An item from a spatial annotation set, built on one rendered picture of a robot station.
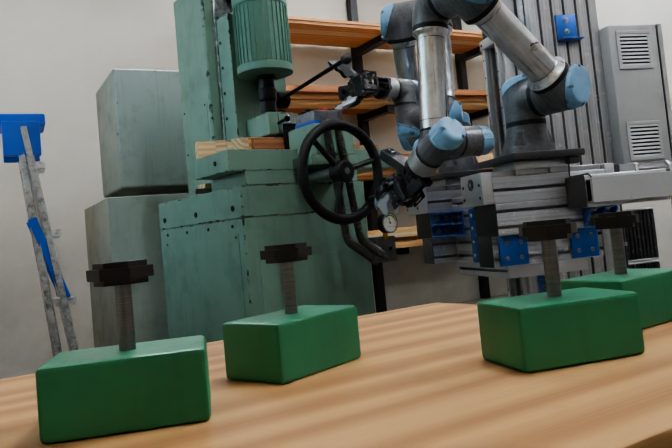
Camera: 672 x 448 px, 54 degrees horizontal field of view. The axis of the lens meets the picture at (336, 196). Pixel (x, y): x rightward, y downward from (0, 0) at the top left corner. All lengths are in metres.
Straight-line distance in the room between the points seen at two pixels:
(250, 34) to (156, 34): 2.53
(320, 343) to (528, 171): 1.43
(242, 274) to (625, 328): 1.40
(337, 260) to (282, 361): 1.45
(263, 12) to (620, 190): 1.16
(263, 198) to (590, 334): 1.41
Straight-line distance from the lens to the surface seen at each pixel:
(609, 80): 2.36
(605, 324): 0.57
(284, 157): 1.93
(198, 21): 2.34
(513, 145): 1.98
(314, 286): 1.95
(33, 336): 4.27
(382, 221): 2.04
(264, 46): 2.09
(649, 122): 2.39
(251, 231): 1.84
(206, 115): 2.25
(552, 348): 0.54
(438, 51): 1.79
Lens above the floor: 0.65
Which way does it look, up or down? 3 degrees up
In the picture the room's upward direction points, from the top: 5 degrees counter-clockwise
